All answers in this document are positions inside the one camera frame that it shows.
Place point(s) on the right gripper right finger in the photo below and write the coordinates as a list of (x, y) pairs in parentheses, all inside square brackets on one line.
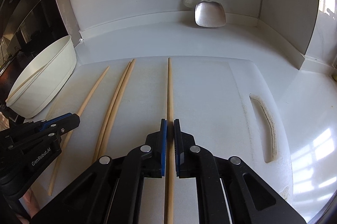
[(228, 190)]

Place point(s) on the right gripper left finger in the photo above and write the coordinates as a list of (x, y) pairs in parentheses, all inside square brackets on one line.
[(110, 190)]

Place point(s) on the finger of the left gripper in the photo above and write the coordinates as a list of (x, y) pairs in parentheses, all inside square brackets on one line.
[(62, 124)]

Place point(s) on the white oval basin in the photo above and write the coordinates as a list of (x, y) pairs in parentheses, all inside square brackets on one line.
[(43, 78)]

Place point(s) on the white plastic cutting board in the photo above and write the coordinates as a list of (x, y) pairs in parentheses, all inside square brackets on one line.
[(224, 103)]

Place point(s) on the steel spatula hanging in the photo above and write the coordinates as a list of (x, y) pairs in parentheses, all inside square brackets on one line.
[(209, 14)]

